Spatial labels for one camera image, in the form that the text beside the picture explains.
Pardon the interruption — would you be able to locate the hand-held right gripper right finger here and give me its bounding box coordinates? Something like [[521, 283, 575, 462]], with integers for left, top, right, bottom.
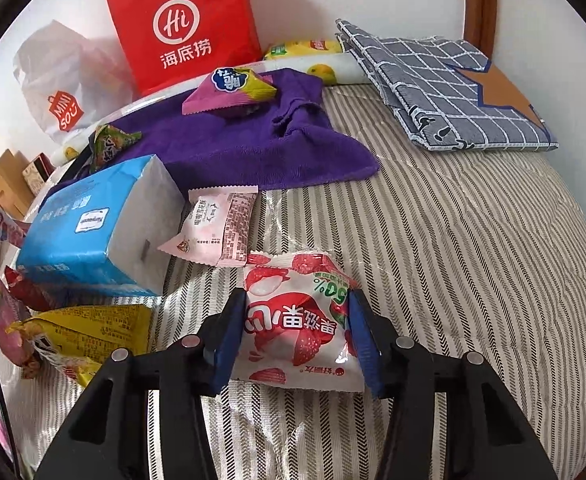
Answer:
[[348, 289, 559, 480]]

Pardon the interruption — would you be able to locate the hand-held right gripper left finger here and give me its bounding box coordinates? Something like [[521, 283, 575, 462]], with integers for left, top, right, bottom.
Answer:
[[35, 290, 248, 480]]

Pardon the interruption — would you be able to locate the white strawberry print snack packet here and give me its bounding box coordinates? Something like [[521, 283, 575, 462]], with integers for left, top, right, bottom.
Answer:
[[230, 251, 366, 393]]

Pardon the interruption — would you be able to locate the pale pink snack packet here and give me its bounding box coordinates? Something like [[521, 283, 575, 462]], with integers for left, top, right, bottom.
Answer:
[[158, 185, 260, 268]]

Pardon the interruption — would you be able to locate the patterned box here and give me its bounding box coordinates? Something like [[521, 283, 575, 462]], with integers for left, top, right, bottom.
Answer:
[[23, 155, 54, 196]]

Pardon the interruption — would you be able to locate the blue tissue pack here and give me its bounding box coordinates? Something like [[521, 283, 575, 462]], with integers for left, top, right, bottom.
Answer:
[[15, 154, 186, 297]]

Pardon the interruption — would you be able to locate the green snack packet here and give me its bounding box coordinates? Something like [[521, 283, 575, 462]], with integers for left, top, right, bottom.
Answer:
[[88, 124, 142, 173]]

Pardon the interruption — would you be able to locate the white plastic bag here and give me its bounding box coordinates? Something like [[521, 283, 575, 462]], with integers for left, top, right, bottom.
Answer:
[[13, 20, 136, 146]]

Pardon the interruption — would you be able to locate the purple towel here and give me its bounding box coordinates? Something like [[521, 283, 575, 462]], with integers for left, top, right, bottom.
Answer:
[[58, 67, 381, 192]]

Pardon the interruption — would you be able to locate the pink and yellow snack packet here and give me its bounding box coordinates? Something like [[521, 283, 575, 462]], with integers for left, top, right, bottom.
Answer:
[[182, 67, 279, 116]]

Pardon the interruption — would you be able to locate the grey checked folded cloth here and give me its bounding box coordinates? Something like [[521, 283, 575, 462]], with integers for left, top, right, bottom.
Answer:
[[335, 18, 560, 152]]

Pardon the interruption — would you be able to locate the fruit print paper roll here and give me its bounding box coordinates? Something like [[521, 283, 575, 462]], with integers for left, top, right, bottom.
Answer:
[[50, 51, 369, 167]]

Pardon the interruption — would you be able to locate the red paper bag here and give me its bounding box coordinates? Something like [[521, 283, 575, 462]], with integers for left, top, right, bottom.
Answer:
[[106, 0, 263, 96]]

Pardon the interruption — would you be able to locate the yellow chip bag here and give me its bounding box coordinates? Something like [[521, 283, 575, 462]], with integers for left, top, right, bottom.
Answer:
[[264, 39, 344, 58]]

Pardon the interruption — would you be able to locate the brown wooden headboard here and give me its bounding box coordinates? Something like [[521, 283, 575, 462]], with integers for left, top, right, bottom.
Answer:
[[463, 0, 499, 56]]

